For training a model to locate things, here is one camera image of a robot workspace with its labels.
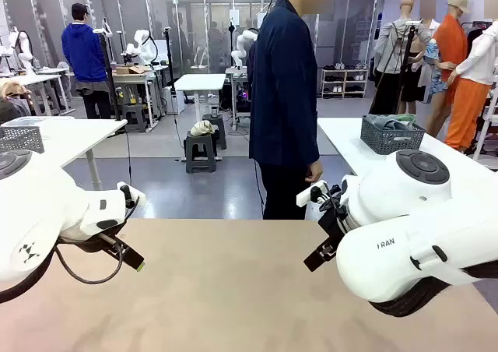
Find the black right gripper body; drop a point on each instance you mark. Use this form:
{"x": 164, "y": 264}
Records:
{"x": 334, "y": 225}

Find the figure in blue floral dress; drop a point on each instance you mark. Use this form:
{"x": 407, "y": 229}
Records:
{"x": 433, "y": 56}

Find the navy sleeved right forearm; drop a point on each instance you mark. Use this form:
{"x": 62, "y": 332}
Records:
{"x": 310, "y": 145}

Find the mannequin, white top, orange trousers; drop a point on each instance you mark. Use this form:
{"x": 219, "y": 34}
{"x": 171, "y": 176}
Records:
{"x": 467, "y": 103}

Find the black tripod with white device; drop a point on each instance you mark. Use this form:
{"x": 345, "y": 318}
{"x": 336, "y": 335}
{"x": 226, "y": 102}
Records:
{"x": 109, "y": 75}

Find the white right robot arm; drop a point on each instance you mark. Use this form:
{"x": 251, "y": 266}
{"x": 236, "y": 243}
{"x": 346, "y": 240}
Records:
{"x": 389, "y": 196}

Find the person in blue hoodie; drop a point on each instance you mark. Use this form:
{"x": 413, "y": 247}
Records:
{"x": 83, "y": 52}

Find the person's right hand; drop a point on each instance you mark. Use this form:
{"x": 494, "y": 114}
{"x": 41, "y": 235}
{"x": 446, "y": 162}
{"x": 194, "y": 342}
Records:
{"x": 313, "y": 171}

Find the white rounded side table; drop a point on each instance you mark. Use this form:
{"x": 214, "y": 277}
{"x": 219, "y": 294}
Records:
{"x": 342, "y": 138}

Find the grey plastic step stool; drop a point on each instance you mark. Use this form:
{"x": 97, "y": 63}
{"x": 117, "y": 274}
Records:
{"x": 220, "y": 130}
{"x": 134, "y": 116}
{"x": 200, "y": 153}

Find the clothes rack with dark clothes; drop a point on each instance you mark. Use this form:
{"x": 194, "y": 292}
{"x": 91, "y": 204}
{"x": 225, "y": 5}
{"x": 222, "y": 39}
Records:
{"x": 476, "y": 36}

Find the small metal cup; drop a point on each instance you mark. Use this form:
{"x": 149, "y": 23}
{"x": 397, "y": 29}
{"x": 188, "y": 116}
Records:
{"x": 215, "y": 112}

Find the black camera pole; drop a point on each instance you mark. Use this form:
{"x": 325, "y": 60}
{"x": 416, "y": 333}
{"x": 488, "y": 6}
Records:
{"x": 169, "y": 56}

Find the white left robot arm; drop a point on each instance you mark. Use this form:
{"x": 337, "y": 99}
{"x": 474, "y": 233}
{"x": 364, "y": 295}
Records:
{"x": 39, "y": 196}

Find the person in dark grey top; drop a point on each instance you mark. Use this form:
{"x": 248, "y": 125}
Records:
{"x": 11, "y": 108}

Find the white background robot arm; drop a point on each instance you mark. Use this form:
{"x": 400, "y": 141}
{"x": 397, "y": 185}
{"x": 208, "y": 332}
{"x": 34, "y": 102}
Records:
{"x": 23, "y": 50}
{"x": 238, "y": 54}
{"x": 144, "y": 48}

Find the white long work table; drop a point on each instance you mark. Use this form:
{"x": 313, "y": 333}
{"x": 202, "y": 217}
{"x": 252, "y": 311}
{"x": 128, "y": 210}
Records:
{"x": 27, "y": 79}

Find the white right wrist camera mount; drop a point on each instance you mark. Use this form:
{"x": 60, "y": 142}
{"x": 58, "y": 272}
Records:
{"x": 307, "y": 197}

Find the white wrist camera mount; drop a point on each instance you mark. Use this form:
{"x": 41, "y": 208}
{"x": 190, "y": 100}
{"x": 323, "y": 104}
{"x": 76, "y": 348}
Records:
{"x": 134, "y": 196}
{"x": 307, "y": 197}

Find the open cardboard box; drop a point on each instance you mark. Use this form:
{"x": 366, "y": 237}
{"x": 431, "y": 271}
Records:
{"x": 130, "y": 70}

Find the metal frame workbench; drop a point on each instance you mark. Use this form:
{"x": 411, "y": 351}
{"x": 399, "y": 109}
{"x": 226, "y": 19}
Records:
{"x": 136, "y": 77}

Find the beige crumpled cloth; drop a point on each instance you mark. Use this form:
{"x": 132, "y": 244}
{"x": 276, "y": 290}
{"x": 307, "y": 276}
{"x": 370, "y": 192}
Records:
{"x": 203, "y": 128}

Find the white shoe rack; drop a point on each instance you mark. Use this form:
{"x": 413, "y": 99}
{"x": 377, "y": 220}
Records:
{"x": 344, "y": 83}

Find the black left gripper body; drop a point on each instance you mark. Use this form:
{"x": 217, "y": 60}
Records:
{"x": 85, "y": 245}

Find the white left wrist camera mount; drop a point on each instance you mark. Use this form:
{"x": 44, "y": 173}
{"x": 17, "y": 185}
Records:
{"x": 134, "y": 196}

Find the grey lattice plastic basket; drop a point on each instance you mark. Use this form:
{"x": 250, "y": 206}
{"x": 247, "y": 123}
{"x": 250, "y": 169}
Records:
{"x": 21, "y": 139}
{"x": 389, "y": 141}

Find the white plastic tray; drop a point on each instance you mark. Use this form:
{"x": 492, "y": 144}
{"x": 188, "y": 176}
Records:
{"x": 50, "y": 121}

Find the white standing desk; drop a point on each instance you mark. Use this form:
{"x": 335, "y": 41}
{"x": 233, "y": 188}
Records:
{"x": 200, "y": 81}

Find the person in navy jacket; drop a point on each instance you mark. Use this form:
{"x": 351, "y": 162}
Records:
{"x": 284, "y": 95}

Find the white metal frame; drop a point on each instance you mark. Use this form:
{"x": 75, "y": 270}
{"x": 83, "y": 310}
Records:
{"x": 486, "y": 134}

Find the mannequin in grey shirt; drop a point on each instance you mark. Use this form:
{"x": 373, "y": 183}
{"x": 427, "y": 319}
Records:
{"x": 389, "y": 44}

